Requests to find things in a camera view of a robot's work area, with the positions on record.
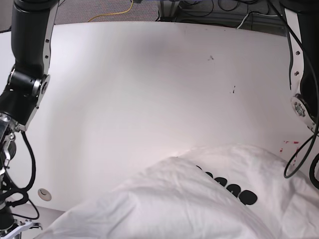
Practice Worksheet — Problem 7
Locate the yellow cable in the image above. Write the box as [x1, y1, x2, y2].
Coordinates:
[88, 0, 135, 23]

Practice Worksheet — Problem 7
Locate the white cable on floor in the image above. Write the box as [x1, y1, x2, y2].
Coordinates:
[235, 11, 251, 29]

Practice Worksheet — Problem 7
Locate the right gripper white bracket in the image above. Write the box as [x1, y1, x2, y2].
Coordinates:
[0, 219, 42, 239]

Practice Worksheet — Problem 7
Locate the left table grommet hole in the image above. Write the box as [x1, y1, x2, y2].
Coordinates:
[38, 188, 52, 202]

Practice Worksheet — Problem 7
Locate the white t-shirt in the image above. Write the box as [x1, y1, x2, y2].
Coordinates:
[39, 144, 319, 239]

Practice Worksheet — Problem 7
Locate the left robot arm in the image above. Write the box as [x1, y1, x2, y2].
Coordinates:
[268, 0, 319, 179]

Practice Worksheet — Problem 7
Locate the red tape rectangle marking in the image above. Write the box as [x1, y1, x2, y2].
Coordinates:
[279, 140, 301, 162]

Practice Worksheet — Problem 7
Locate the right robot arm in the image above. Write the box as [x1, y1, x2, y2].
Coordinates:
[0, 0, 59, 239]

